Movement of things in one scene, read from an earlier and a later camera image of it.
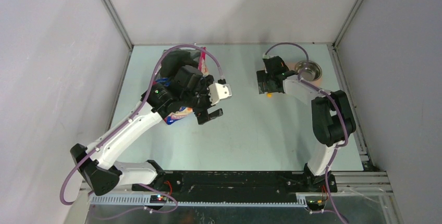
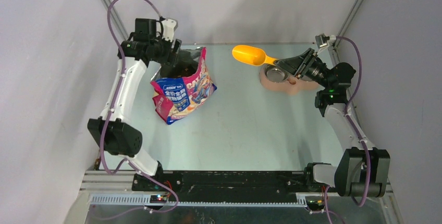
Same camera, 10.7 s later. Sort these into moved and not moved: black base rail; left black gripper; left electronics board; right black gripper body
Moved: left black gripper; right black gripper body
Not moved: black base rail; left electronics board
